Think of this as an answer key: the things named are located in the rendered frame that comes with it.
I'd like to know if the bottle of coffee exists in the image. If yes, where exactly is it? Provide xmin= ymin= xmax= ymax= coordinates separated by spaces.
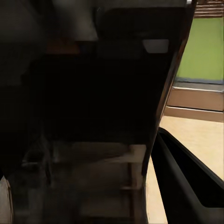
xmin=0 ymin=0 xmax=197 ymax=224

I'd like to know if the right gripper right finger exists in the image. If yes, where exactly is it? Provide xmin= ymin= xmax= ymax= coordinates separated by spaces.
xmin=151 ymin=127 xmax=224 ymax=224

